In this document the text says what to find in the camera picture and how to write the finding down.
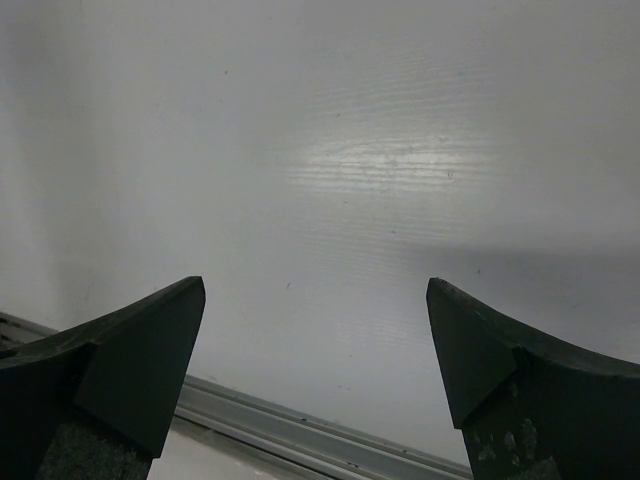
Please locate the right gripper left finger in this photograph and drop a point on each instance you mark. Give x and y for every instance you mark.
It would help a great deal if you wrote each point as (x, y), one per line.
(96, 401)

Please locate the aluminium rail frame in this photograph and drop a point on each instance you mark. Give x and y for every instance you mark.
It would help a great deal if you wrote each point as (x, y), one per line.
(332, 450)

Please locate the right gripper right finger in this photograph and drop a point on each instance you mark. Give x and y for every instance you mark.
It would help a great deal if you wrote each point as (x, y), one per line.
(529, 405)

